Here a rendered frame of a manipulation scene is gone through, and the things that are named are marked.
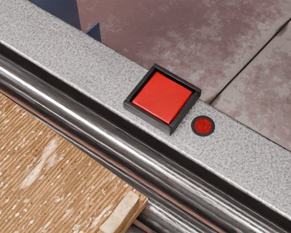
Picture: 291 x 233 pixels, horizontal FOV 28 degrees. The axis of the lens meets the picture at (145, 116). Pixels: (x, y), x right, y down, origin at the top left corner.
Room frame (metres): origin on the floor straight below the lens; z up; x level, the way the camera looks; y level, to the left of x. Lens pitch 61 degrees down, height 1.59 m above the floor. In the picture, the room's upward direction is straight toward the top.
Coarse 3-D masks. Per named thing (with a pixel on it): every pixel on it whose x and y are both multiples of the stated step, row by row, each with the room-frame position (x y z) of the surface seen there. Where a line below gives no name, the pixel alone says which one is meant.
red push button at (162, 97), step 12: (156, 72) 0.44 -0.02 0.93; (156, 84) 0.42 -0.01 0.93; (168, 84) 0.42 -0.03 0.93; (144, 96) 0.40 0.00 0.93; (156, 96) 0.40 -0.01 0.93; (168, 96) 0.40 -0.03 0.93; (180, 96) 0.40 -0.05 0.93; (144, 108) 0.38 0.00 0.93; (156, 108) 0.38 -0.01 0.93; (168, 108) 0.38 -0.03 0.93; (180, 108) 0.38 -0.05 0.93; (168, 120) 0.36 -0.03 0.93
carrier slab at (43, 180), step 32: (0, 96) 0.40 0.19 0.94; (0, 128) 0.35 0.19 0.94; (32, 128) 0.35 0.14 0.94; (0, 160) 0.30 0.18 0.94; (32, 160) 0.30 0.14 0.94; (64, 160) 0.30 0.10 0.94; (0, 192) 0.26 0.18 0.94; (32, 192) 0.26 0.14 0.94; (64, 192) 0.26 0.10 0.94; (96, 192) 0.26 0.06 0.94; (0, 224) 0.22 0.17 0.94; (32, 224) 0.22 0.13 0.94; (64, 224) 0.22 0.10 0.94; (96, 224) 0.22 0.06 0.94; (128, 224) 0.22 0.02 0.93
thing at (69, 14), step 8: (32, 0) 0.92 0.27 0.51; (40, 0) 0.92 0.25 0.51; (48, 0) 0.93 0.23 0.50; (56, 0) 0.93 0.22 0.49; (64, 0) 0.95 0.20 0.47; (72, 0) 0.98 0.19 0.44; (48, 8) 0.92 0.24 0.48; (56, 8) 0.93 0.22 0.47; (64, 8) 0.95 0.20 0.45; (72, 8) 0.97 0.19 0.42; (56, 16) 0.93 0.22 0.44; (64, 16) 0.94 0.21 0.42; (72, 16) 0.96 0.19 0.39; (72, 24) 0.96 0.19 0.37; (96, 24) 1.13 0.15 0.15; (88, 32) 1.10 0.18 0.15; (96, 32) 1.12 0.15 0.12
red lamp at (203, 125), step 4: (200, 120) 0.37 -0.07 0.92; (204, 120) 0.37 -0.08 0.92; (196, 124) 0.36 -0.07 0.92; (200, 124) 0.36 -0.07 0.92; (204, 124) 0.36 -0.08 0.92; (208, 124) 0.36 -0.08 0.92; (196, 128) 0.36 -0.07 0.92; (200, 128) 0.36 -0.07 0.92; (204, 128) 0.36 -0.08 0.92; (208, 128) 0.36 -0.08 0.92; (200, 132) 0.35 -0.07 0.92; (204, 132) 0.35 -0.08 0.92
